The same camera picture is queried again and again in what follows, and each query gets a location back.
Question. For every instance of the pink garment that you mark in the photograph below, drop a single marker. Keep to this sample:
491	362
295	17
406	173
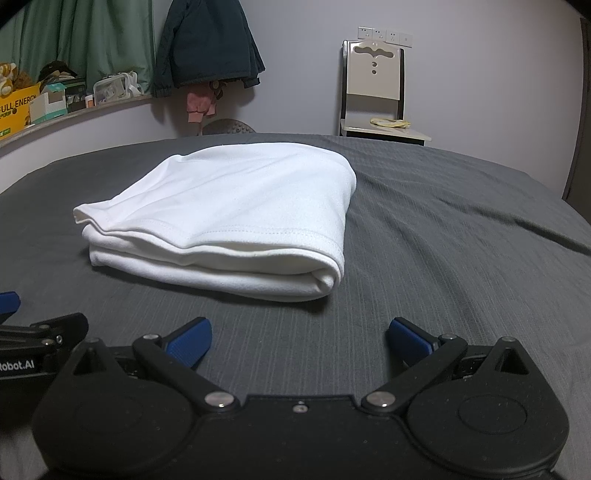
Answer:
198	104

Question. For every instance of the black cap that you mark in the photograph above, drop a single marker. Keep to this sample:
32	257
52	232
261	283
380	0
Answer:
57	70

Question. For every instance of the dark blue jacket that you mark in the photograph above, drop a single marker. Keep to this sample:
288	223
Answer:
207	41

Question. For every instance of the yellow cloth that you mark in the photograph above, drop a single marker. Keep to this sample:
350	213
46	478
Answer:
390	123

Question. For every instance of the white wall sockets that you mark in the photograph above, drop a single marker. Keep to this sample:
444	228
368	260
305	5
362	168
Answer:
383	36

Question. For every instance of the green curtain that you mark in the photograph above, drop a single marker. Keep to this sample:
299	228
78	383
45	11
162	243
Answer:
92	37

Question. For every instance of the beige chair with black frame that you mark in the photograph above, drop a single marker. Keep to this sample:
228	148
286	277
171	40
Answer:
374	78

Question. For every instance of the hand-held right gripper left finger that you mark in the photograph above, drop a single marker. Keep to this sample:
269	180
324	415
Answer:
190	339

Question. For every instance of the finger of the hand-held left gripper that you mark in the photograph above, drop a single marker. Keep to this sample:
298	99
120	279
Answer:
8	304
46	332

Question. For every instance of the brown plush toy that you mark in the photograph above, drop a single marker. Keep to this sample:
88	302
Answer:
7	78

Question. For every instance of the yellow cardboard box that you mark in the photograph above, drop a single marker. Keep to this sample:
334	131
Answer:
16	110

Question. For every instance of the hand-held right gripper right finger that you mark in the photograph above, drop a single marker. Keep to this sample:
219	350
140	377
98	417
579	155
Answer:
408	337

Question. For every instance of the white t-shirt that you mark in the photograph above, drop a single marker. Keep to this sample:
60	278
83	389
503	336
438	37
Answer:
231	207

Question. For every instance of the teal and white box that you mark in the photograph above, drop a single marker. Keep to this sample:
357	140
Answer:
48	104

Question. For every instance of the woven basket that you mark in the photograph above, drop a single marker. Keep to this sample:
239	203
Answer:
228	127

